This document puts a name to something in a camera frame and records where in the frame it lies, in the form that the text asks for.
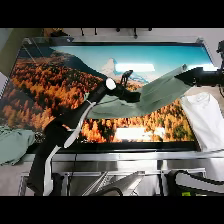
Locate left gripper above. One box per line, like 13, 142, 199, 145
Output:
113, 86, 142, 104

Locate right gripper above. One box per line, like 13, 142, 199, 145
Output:
174, 66, 205, 88

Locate grey-green shirt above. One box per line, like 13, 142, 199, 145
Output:
85, 63, 194, 120

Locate white T-shirt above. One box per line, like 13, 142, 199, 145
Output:
179, 92, 224, 153

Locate grey-green garment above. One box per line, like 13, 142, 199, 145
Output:
0, 125, 37, 167

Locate silver frame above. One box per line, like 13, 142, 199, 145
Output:
19, 149, 224, 197

